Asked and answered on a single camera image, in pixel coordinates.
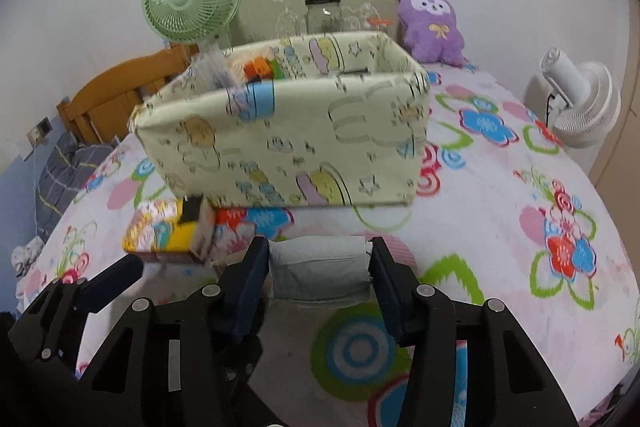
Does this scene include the floral tablecloth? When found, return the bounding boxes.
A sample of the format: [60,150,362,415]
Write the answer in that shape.
[17,57,640,427]

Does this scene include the purple plush bunny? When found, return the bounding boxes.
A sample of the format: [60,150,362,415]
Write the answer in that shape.
[392,0,468,68]

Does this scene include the colourful cartoon tissue packet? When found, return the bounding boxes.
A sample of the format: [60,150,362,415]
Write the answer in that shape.
[122,194,217,265]

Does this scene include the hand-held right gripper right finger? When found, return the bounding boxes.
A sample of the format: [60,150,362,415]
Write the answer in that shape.
[371,236,581,427]

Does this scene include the yellow printed fabric storage box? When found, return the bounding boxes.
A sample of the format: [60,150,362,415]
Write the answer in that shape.
[129,29,432,210]

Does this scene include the white crumpled cloth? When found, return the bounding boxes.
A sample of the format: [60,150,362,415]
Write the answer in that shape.
[11,239,48,278]

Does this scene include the beige wooden door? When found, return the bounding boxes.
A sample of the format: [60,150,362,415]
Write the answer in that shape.
[590,72,640,228]

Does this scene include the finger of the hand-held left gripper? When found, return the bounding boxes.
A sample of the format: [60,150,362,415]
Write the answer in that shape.
[10,253,145,370]

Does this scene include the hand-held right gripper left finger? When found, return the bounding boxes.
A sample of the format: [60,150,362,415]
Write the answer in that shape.
[75,236,271,427]

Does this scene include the transparent plastic packet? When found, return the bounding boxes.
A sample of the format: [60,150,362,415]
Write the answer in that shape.
[192,47,236,90]

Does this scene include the wooden bed headboard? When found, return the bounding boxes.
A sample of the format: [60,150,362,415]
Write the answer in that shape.
[56,44,196,145]

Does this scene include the grey cloth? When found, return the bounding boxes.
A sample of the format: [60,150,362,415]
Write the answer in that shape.
[267,234,373,308]

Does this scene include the grey plaid pillow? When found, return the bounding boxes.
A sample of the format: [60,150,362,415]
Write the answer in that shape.
[35,132,116,243]

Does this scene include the green and orange packet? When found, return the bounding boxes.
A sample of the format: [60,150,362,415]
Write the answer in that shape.
[243,56,281,82]

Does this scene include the glass mug jar green lid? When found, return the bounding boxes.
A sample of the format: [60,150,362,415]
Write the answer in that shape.
[299,0,343,35]

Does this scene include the white standing fan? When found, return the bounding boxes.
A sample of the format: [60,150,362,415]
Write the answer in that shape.
[539,48,622,150]

